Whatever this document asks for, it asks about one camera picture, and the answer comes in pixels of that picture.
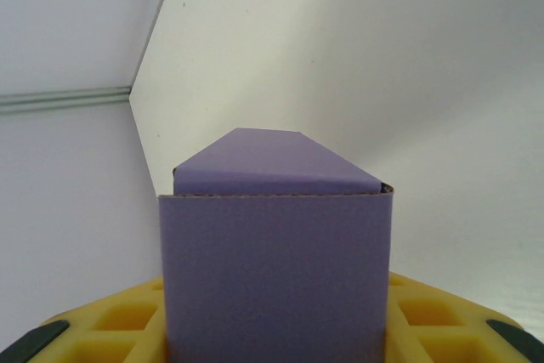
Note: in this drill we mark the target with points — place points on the aluminium corner post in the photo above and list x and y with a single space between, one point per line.
64 99

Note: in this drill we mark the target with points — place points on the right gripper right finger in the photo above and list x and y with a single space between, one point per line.
446 329

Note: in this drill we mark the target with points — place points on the purple paper box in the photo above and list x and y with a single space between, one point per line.
276 273

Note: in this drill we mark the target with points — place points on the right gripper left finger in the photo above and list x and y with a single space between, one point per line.
106 329

